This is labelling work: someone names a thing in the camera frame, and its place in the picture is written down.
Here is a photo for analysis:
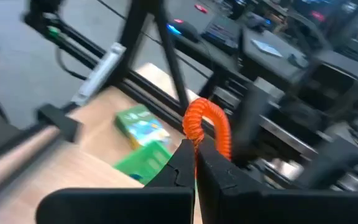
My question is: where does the black aluminium table frame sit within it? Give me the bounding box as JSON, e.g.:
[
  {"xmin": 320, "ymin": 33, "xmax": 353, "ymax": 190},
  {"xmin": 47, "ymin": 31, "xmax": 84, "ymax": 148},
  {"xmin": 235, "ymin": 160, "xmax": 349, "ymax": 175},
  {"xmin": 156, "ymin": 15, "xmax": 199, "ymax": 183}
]
[{"xmin": 22, "ymin": 0, "xmax": 358, "ymax": 187}]

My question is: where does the green plastic basket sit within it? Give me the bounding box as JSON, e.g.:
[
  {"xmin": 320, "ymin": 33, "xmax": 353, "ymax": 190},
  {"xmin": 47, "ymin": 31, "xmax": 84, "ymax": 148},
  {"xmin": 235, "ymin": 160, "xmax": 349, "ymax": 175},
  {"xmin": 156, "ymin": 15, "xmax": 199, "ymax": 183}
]
[{"xmin": 112, "ymin": 140, "xmax": 173, "ymax": 185}]

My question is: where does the green yellow cardboard box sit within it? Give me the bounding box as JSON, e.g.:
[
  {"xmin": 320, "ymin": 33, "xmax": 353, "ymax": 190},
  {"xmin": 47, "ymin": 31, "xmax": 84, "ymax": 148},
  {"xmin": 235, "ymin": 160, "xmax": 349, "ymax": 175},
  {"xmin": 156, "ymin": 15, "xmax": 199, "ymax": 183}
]
[{"xmin": 114, "ymin": 104, "xmax": 171, "ymax": 151}]

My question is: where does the black computer mouse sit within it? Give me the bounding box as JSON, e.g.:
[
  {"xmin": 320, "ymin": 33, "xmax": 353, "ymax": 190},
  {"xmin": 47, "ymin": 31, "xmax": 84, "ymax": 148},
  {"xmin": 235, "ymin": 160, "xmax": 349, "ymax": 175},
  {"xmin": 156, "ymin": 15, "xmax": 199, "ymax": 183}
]
[{"xmin": 166, "ymin": 19, "xmax": 200, "ymax": 43}]

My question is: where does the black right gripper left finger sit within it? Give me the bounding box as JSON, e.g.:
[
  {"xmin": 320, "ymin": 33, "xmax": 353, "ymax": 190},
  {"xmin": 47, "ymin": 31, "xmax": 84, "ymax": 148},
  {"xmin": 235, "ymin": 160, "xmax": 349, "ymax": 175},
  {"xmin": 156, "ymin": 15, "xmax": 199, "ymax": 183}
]
[{"xmin": 144, "ymin": 138, "xmax": 196, "ymax": 189}]

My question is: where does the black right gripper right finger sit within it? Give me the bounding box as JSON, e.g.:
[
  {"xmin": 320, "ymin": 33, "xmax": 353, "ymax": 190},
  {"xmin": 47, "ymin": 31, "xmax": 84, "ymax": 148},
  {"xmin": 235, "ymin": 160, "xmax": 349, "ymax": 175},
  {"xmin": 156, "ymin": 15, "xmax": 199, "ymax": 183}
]
[{"xmin": 196, "ymin": 136, "xmax": 264, "ymax": 191}]

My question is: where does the black desk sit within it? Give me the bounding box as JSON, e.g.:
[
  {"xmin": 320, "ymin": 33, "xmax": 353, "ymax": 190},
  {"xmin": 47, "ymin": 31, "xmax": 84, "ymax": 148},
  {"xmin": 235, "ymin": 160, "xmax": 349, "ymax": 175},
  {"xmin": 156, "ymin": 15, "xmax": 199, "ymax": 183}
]
[{"xmin": 169, "ymin": 18, "xmax": 358, "ymax": 103}]

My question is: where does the orange coil wristband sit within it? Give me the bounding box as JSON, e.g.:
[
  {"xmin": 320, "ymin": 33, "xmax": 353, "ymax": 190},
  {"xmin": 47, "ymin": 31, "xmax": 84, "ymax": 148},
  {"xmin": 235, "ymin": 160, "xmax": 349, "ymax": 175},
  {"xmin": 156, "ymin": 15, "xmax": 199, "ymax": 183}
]
[{"xmin": 181, "ymin": 97, "xmax": 232, "ymax": 162}]

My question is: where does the black keyboard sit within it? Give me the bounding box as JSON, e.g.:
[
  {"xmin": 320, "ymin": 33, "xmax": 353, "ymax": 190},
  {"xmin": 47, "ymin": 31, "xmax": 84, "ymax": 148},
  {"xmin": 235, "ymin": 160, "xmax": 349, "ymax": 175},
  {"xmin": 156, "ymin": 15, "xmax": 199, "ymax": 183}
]
[{"xmin": 202, "ymin": 15, "xmax": 242, "ymax": 54}]

